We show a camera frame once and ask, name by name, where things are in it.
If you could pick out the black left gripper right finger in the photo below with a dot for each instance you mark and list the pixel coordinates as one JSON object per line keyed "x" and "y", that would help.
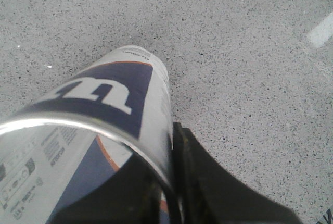
{"x": 210, "y": 194}

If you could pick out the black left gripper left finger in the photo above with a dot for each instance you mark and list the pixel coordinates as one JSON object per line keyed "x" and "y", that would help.
{"x": 100, "y": 192}

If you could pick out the white blue Wilson tennis can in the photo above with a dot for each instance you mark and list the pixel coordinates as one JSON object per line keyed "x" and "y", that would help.
{"x": 121, "y": 102}

